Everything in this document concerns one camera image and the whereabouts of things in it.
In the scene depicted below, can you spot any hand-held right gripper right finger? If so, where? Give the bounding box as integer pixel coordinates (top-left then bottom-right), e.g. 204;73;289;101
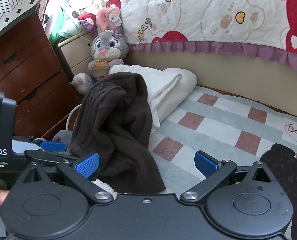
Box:
180;151;279;205

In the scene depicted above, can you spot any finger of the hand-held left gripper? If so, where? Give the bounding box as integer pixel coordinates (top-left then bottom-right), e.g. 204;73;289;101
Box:
24;149;79;167
40;141;69;154

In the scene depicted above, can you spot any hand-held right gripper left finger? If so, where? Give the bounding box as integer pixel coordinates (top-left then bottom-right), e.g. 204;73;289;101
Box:
18;152;114;204

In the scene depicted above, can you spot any dark brown knit sweater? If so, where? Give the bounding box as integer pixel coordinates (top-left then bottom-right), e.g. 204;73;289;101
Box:
70;72;167;194

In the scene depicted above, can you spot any grey cloth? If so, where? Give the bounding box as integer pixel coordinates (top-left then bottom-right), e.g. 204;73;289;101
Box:
52;130;75;155

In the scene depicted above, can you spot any white fluffy cloth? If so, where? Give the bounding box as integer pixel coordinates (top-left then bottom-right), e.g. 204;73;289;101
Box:
92;179;118;196

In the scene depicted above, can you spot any checkered floor mat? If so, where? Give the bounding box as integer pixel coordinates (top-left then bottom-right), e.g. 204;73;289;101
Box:
148;85;297;240

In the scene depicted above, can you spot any brown wooden drawer chest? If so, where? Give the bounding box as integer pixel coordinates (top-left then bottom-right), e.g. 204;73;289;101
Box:
0;11;82;140

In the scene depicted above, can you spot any white folded blanket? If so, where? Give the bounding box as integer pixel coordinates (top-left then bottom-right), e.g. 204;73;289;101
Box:
108;64;198;132

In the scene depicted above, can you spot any beige nightstand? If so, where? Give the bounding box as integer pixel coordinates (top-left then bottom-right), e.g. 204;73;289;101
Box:
57;31;98;85

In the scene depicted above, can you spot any grey plush rabbit toy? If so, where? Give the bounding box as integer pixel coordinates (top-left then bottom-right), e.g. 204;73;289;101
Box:
72;6;129;95

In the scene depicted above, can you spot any green plastic bag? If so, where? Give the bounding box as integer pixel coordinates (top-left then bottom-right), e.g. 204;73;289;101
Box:
49;7;85;43

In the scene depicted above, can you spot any black white patterned cloth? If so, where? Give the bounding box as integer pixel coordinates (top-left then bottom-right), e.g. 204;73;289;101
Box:
0;0;52;47

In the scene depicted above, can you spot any white printed quilt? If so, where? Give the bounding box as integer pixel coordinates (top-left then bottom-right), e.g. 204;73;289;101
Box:
77;0;297;74

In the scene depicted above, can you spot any white cable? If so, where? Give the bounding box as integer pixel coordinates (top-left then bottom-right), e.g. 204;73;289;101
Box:
66;104;82;132

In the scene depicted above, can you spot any beige bed frame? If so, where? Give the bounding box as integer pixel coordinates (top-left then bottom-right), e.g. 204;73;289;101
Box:
127;50;297;123

